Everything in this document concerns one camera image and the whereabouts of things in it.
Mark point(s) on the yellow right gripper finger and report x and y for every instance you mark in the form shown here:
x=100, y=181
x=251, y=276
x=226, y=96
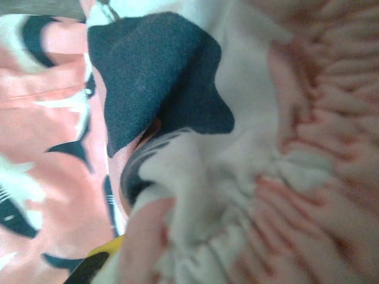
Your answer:
x=94, y=263

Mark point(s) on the pink white patterned garment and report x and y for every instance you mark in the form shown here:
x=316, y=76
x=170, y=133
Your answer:
x=237, y=177

